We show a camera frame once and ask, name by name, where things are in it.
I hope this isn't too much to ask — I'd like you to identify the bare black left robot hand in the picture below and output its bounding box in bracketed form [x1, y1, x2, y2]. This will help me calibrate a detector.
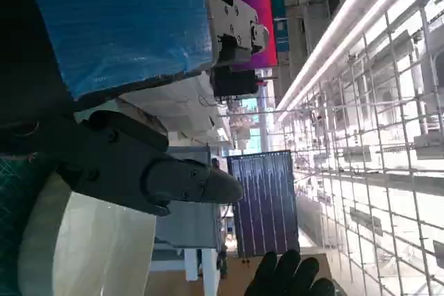
[0, 0, 270, 217]

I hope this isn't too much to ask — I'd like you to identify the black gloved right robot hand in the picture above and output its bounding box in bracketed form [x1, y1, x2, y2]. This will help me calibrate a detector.
[244, 249, 336, 296]

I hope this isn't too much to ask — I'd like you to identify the monitor with dark blue screen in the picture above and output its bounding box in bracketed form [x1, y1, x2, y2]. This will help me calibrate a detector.
[226, 150, 301, 259]

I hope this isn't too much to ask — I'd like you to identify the monitor with purple screen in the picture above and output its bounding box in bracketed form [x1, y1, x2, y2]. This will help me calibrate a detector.
[231, 0, 280, 69]

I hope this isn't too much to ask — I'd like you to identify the person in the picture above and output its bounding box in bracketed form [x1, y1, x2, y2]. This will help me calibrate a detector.
[17, 171, 157, 296]

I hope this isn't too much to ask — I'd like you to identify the green cutting mat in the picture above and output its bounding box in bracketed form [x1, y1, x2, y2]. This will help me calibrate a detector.
[0, 156, 60, 296]

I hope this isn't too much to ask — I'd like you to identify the long white ceiling light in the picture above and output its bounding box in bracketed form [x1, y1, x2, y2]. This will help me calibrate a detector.
[275, 0, 428, 122]

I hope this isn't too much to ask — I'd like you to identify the teal wall screen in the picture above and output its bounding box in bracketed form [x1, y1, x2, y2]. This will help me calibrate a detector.
[272, 0, 291, 53]

